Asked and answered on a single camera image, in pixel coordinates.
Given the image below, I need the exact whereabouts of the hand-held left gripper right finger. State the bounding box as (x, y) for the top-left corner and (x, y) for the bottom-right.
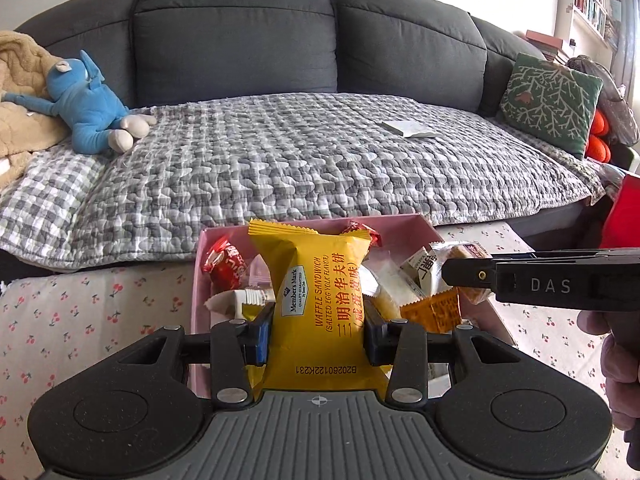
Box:
(362, 305), (501, 408)

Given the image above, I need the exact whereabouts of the clear brown cake packet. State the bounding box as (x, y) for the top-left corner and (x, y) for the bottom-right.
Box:
(430, 241), (496, 306)

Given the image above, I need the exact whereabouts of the grey quilted blanket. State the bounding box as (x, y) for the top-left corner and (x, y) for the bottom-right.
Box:
(70, 91), (608, 258)

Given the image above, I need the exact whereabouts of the green branch pattern cushion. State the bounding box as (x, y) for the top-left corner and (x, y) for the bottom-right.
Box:
(497, 52), (605, 158)

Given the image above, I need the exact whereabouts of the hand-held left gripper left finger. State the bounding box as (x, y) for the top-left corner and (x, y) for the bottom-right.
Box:
(145, 302), (277, 408)

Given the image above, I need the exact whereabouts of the clear rice cracker packet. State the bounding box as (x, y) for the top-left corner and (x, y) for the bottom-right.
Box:
(357, 252), (416, 311)

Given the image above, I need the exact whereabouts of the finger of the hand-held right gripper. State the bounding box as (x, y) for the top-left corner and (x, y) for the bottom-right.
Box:
(441, 256), (498, 288)

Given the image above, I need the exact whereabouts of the white striped snack packet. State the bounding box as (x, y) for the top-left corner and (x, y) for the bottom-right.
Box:
(204, 287), (277, 322)

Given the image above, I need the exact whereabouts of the red bag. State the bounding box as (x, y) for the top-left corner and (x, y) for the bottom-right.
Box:
(600, 172), (640, 251)

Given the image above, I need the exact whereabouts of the red and white rabbit packet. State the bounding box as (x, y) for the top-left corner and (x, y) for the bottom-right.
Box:
(201, 236), (251, 295)

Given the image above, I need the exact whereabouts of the cherry print tablecloth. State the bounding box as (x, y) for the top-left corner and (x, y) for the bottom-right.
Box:
(0, 220), (640, 466)

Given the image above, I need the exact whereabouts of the grey gingham blanket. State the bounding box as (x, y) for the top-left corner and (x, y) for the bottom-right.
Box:
(0, 142), (116, 256)

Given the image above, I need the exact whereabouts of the blue plush toy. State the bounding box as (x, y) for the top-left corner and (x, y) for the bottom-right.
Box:
(2, 50), (157, 155)

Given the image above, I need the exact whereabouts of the brown patterned cushion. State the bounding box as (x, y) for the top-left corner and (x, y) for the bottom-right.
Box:
(565, 55), (640, 148)

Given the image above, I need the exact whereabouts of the pink snack packet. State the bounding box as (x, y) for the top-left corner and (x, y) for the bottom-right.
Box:
(245, 254), (275, 293)

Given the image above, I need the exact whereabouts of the stack of books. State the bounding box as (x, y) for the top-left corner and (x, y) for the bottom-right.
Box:
(515, 30), (576, 66)

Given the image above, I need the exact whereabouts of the person's right hand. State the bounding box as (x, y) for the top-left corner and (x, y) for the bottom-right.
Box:
(575, 310), (640, 433)

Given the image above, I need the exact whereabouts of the orange round cushion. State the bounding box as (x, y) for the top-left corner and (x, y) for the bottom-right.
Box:
(585, 110), (613, 163)

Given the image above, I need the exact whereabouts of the white triangular snack packet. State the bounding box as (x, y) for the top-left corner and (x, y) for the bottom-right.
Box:
(400, 246), (453, 297)

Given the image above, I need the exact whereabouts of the pink cardboard box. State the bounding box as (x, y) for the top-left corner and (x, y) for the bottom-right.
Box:
(189, 213), (516, 396)

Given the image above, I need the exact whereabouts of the red snack packet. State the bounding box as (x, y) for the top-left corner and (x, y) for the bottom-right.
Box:
(340, 221), (383, 248)

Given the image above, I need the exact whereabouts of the orange and white snack packet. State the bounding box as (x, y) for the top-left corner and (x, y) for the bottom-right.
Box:
(400, 287), (463, 335)

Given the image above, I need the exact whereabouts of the white bookshelf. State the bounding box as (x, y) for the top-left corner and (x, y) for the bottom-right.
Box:
(570, 0), (631, 46)

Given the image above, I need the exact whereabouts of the yellow snack packet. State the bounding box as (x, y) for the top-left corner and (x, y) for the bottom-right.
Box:
(248, 219), (373, 392)
(367, 285), (403, 323)

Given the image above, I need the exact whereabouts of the white flat paper packet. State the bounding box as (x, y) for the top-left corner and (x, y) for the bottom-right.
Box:
(381, 120), (443, 139)

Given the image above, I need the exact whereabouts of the dark grey sofa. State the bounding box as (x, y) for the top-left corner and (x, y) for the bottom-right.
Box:
(0, 0), (640, 281)

